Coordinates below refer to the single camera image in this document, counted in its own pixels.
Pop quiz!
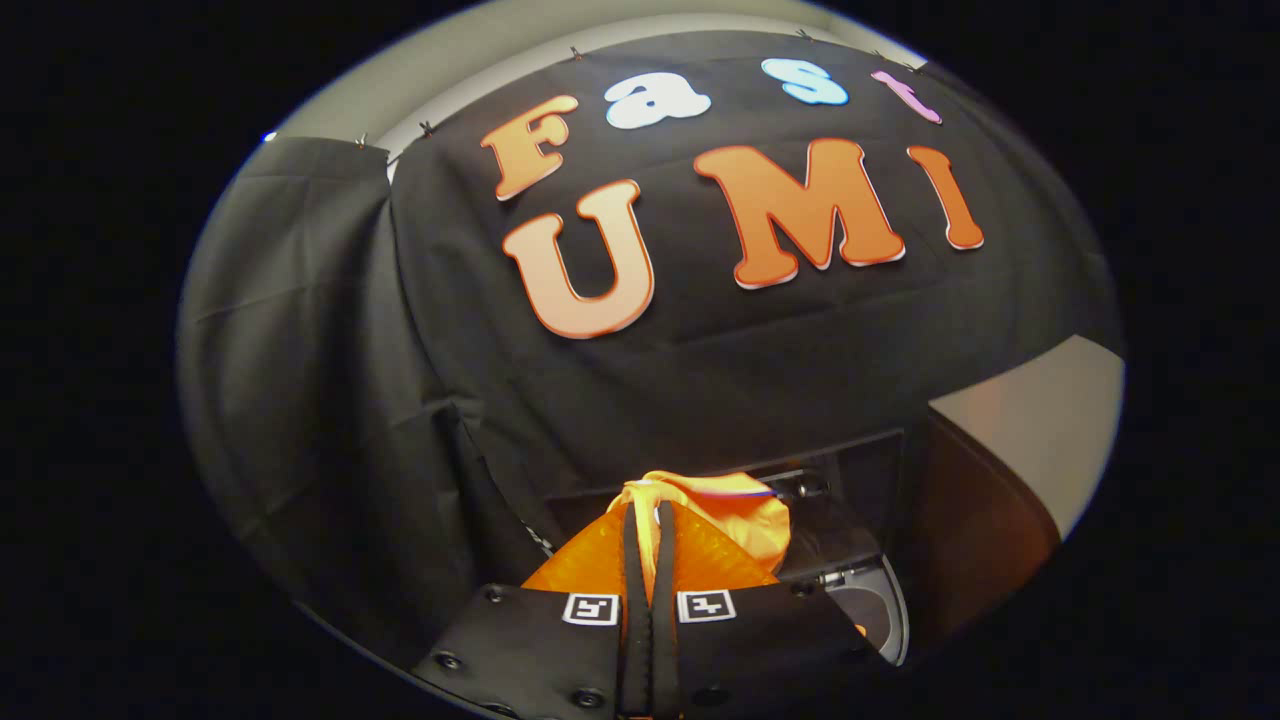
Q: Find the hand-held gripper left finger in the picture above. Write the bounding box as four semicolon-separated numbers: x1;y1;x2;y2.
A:
412;500;651;720

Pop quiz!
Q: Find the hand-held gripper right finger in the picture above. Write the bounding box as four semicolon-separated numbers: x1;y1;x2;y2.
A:
652;500;881;720

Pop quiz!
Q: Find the yellow polo shirt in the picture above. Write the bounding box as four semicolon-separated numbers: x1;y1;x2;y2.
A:
608;470;793;601

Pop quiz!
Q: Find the dark grey washing machine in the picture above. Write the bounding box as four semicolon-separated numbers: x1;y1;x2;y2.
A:
540;428;913;669

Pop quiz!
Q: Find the black backdrop cloth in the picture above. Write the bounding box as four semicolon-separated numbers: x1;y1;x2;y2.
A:
178;30;1126;661

